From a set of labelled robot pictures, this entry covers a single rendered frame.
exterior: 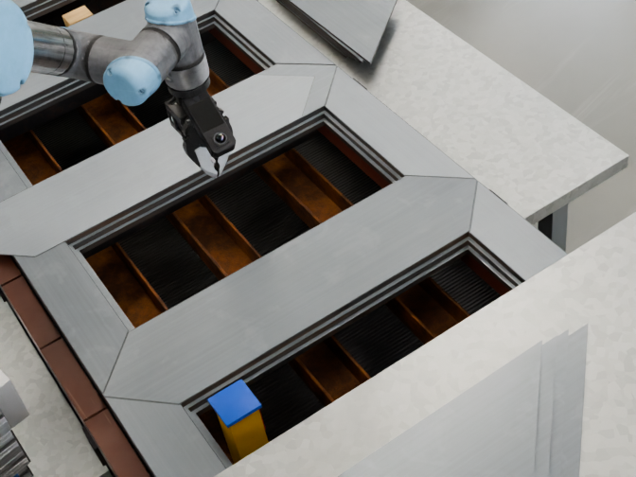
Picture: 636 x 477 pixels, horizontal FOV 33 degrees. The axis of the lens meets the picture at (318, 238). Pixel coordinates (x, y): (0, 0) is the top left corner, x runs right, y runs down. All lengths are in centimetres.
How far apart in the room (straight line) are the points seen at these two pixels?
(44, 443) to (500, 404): 88
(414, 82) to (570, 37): 144
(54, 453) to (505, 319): 84
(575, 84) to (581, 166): 140
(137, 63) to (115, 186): 45
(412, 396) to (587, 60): 232
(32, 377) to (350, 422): 81
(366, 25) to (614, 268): 108
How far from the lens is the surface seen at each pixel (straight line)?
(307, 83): 215
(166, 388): 168
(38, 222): 201
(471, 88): 225
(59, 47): 165
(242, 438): 162
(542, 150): 210
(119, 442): 167
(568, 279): 147
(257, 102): 213
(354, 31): 237
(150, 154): 207
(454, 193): 188
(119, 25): 245
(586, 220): 302
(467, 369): 138
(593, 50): 359
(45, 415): 194
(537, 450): 129
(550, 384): 134
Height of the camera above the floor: 216
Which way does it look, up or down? 46 degrees down
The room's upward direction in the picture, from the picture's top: 11 degrees counter-clockwise
